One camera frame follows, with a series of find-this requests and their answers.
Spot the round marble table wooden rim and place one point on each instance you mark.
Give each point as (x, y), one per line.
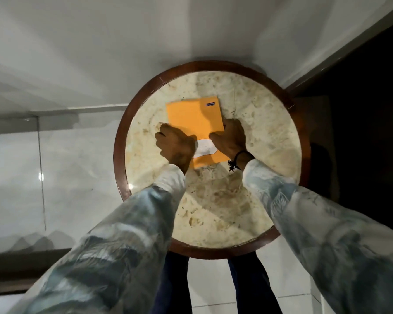
(216, 205)

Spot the person's right forearm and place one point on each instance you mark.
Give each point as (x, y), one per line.
(321, 235)

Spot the person's right leg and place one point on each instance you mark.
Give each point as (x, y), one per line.
(252, 284)

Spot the person's leg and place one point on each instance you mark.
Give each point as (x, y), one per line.
(252, 284)
(173, 284)

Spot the person's left thumb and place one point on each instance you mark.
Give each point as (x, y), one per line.
(192, 144)

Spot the person's left hand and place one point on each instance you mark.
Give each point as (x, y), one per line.
(175, 147)

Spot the person's left leg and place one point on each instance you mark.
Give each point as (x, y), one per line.
(173, 284)

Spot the person's left forearm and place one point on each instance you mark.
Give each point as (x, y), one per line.
(124, 245)

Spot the orange notebook with white label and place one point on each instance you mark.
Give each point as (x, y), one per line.
(193, 116)

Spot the person's right thumb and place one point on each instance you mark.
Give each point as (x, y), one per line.
(215, 137)

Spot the person's right hand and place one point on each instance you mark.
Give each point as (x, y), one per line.
(231, 140)

